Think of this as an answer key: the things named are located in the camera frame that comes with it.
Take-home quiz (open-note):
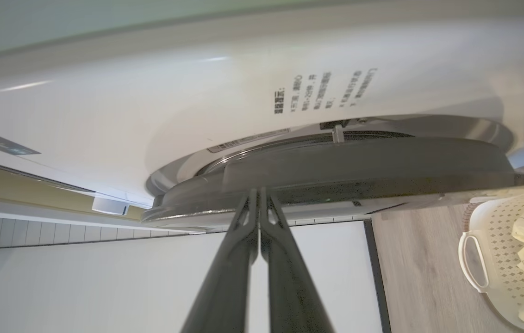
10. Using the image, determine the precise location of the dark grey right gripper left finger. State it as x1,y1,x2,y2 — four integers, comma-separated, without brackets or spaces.
181,187,259,333

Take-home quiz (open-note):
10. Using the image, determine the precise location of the white front-load washing machine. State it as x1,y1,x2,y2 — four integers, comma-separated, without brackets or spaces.
0,18,524,220

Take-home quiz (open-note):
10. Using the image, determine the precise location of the wide pale cabinet front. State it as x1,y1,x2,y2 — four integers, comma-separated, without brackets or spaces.
0,0,318,58

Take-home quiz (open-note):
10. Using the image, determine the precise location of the white perforated laundry basket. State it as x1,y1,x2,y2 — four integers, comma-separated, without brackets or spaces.
458,183,524,333

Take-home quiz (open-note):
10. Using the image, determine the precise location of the pale cabinet front with toe-kick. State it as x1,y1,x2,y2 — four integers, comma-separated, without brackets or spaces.
0,197,391,333

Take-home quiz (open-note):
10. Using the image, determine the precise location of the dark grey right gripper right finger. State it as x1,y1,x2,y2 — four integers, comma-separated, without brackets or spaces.
260,187,335,333

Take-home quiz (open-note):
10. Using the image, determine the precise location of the dark round washing machine door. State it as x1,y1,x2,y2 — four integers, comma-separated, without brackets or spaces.
142,125,524,228

